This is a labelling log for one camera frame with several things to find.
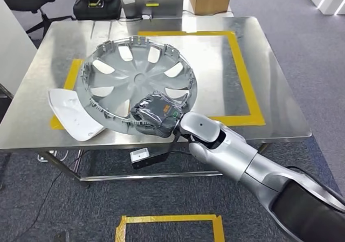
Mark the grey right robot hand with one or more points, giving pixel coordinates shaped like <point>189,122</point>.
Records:
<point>158,113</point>

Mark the silver plastic wheel hubcap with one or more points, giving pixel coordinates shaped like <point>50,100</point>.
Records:
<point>134,79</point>

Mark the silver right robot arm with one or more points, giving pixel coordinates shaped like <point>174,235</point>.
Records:
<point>232,154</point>

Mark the white plastic panel part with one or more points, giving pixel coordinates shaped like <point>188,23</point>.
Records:
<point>72,115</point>

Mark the stainless steel workbench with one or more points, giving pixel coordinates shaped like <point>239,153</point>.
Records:
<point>280,90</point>

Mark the yellow floor tape square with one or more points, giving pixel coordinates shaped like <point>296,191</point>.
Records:
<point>167,219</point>

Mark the black equipment case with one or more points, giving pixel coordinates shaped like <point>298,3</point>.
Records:
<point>97,6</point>

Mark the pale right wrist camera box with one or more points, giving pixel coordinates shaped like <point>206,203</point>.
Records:
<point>140,155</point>

